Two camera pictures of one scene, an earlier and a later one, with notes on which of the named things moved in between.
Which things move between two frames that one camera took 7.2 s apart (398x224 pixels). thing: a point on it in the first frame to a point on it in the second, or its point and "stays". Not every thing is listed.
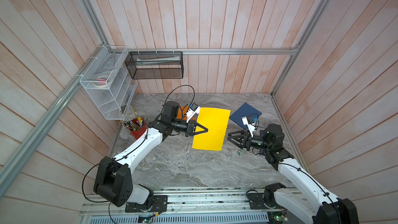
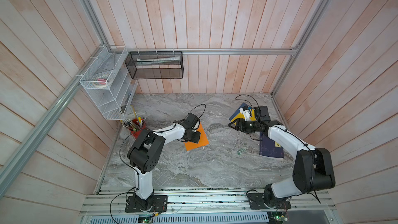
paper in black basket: [143, 61] stays
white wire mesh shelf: [111, 83] stays
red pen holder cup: [138, 127] stays
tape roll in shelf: [102, 81] stays
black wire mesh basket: [155, 65] stays
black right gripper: [246, 141] to [239, 122]
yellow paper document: [216, 121] to [240, 115]
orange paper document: [181, 113] to [203, 140]
